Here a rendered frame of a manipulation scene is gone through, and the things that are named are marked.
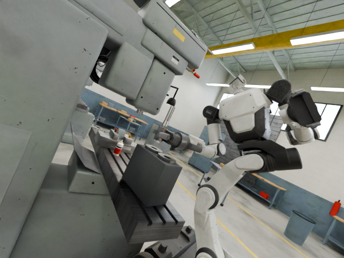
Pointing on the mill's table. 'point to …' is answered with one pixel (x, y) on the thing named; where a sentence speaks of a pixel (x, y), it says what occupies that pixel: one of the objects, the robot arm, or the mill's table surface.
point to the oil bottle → (118, 148)
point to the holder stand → (151, 174)
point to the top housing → (173, 32)
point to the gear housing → (164, 52)
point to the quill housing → (153, 88)
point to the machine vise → (103, 140)
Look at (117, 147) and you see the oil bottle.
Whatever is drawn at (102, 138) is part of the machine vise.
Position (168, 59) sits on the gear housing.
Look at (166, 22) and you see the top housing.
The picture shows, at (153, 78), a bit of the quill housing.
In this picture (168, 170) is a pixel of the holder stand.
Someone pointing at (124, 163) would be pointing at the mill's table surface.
